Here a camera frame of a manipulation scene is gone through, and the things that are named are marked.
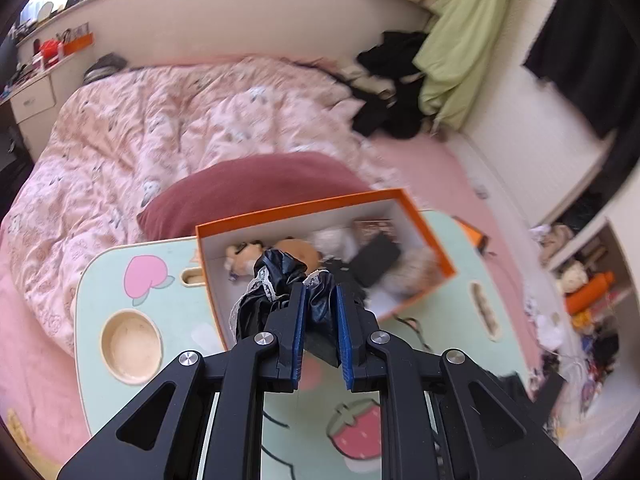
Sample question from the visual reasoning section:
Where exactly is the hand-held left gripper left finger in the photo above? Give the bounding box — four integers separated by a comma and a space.
57, 282, 307, 480

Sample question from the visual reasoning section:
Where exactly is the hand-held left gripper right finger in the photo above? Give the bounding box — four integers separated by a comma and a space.
335, 282, 583, 480

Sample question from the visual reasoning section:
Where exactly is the black lace cloth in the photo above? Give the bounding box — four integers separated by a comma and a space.
230, 247, 351, 368

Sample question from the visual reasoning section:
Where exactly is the orange cardboard box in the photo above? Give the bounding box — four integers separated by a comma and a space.
195, 188, 458, 351

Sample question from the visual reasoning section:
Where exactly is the grey furry scrunchie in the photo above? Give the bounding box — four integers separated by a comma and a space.
377, 247, 443, 297

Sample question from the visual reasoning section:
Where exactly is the brown card box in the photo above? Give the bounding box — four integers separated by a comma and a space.
352, 217, 396, 241

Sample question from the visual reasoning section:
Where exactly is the green cartoon desktop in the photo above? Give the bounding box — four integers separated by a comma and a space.
72, 210, 546, 480

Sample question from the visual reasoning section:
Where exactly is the black case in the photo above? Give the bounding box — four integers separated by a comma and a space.
350, 234, 401, 288

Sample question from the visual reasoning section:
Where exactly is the tan capybara plush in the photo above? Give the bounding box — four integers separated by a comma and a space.
272, 239, 321, 271

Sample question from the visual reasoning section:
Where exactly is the cream mouse doll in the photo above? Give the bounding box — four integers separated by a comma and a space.
223, 241, 266, 278

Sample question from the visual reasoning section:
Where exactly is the white fluffy scrunchie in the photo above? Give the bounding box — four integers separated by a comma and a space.
307, 227, 358, 261

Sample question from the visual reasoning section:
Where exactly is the orange bottle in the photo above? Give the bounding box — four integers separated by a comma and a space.
565, 271, 615, 314

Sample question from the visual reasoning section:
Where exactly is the red pillow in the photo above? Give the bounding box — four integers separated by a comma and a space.
137, 152, 373, 253

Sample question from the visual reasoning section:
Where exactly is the black clothes pile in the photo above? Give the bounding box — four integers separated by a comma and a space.
350, 30, 441, 138

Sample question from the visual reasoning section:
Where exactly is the pink printed quilt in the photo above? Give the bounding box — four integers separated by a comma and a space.
0, 55, 401, 356

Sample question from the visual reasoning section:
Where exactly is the green hanging cloth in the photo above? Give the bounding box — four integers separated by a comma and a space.
412, 0, 531, 131

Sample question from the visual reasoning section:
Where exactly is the black hanging garment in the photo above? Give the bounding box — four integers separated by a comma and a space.
522, 0, 640, 138

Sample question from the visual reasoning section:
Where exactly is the grey cloth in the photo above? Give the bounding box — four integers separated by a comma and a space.
82, 54, 128, 83

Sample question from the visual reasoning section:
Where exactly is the white drawer cabinet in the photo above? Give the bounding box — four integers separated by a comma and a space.
10, 77, 58, 123

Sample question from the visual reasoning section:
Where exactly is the orange tray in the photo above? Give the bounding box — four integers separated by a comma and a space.
62, 32, 96, 56

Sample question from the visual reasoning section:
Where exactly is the black cable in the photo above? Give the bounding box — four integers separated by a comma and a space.
392, 315, 436, 352

